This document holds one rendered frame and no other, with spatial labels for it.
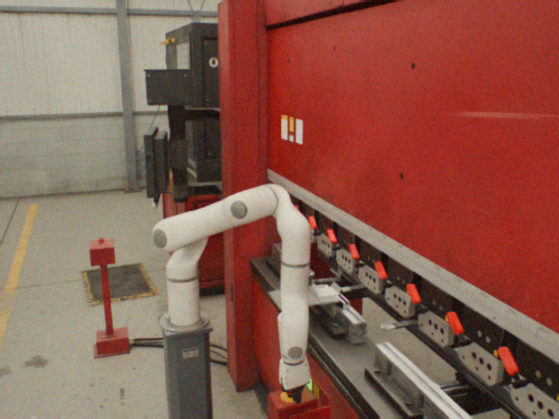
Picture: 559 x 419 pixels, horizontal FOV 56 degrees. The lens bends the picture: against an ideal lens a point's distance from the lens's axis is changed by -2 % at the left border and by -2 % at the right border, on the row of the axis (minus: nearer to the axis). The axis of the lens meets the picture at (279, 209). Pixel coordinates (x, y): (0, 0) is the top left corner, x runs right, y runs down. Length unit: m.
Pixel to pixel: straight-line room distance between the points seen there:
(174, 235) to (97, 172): 7.33
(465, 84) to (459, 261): 0.46
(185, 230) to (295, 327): 0.52
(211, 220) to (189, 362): 0.60
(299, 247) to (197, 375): 0.76
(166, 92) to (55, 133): 6.17
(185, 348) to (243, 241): 1.13
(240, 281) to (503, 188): 2.07
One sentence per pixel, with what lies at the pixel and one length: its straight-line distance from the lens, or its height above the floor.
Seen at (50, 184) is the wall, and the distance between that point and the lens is 9.20.
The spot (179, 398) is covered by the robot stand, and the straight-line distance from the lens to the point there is 2.17.
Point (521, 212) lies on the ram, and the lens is 1.29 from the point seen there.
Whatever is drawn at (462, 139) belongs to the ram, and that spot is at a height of 1.77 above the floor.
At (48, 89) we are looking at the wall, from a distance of 9.01.
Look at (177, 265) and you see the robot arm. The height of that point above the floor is 1.25.
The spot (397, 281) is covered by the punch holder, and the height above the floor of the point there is 1.28.
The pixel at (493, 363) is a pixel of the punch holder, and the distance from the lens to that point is 1.45.
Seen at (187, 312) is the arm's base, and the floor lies 1.07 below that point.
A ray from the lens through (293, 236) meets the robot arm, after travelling 1.61.
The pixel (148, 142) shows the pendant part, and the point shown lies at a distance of 3.01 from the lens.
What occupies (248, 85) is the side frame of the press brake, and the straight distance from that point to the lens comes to 2.91.
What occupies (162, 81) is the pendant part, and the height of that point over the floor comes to 1.88.
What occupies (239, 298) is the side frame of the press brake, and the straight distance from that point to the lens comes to 3.17.
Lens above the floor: 1.94
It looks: 15 degrees down
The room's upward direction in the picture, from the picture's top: straight up
